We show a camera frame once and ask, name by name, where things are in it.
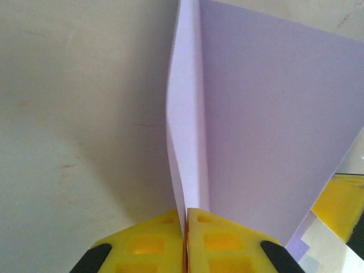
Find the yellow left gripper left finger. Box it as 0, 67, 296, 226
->
69, 209, 188, 273

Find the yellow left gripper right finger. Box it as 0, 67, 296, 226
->
186, 207, 307, 273

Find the lilac paper sheet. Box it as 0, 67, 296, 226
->
164, 0, 364, 261

